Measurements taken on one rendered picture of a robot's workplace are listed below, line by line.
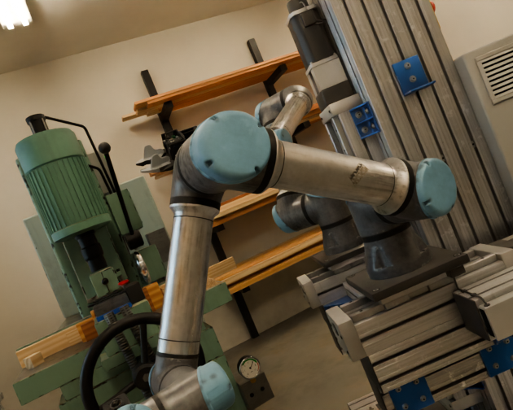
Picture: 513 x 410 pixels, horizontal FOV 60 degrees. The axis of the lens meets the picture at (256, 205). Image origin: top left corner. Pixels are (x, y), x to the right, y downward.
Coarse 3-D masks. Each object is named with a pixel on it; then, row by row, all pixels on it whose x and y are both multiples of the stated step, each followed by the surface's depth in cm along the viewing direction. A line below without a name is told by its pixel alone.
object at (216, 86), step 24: (144, 72) 368; (240, 72) 345; (264, 72) 368; (288, 72) 403; (168, 96) 327; (192, 96) 350; (216, 96) 380; (168, 120) 370; (312, 120) 384; (264, 192) 346; (216, 216) 323; (216, 240) 372; (288, 240) 383; (312, 240) 351; (240, 264) 357; (264, 264) 337; (288, 264) 342; (240, 288) 329
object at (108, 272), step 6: (102, 270) 134; (108, 270) 133; (114, 270) 135; (90, 276) 131; (96, 276) 132; (102, 276) 132; (108, 276) 133; (114, 276) 133; (96, 282) 131; (108, 282) 132; (114, 282) 133; (96, 288) 131; (102, 288) 132; (108, 288) 132; (114, 288) 133; (120, 288) 134; (102, 294) 131
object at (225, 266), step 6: (228, 258) 151; (216, 264) 148; (222, 264) 149; (228, 264) 150; (234, 264) 150; (210, 270) 147; (216, 270) 148; (222, 270) 149; (228, 270) 149; (210, 276) 147; (216, 276) 148; (72, 330) 132; (72, 336) 131; (78, 336) 132; (72, 342) 131; (78, 342) 131
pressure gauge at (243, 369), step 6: (240, 360) 126; (246, 360) 126; (252, 360) 126; (258, 360) 127; (240, 366) 125; (246, 366) 125; (252, 366) 126; (258, 366) 127; (240, 372) 124; (246, 372) 125; (252, 372) 126; (258, 372) 126; (246, 378) 125; (252, 378) 125
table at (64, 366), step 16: (224, 288) 132; (208, 304) 130; (64, 352) 125; (80, 352) 117; (48, 368) 114; (64, 368) 116; (80, 368) 117; (96, 368) 118; (112, 368) 111; (16, 384) 112; (32, 384) 113; (48, 384) 114; (64, 384) 115; (32, 400) 112
